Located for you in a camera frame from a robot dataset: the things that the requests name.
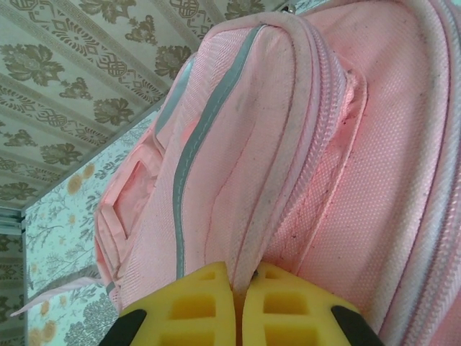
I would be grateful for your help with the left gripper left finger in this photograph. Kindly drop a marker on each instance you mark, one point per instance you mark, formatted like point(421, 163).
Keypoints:
point(187, 310)

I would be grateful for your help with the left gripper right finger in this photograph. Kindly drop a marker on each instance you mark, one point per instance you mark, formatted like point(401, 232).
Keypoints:
point(288, 313)

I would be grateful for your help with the pink backpack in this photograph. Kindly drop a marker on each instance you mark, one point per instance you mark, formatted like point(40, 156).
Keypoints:
point(288, 144)

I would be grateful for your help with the floral table cover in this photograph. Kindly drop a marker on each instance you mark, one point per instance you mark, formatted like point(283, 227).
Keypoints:
point(65, 223)

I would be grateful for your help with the aluminium frame post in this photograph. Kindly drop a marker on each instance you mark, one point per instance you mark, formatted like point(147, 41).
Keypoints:
point(11, 221)

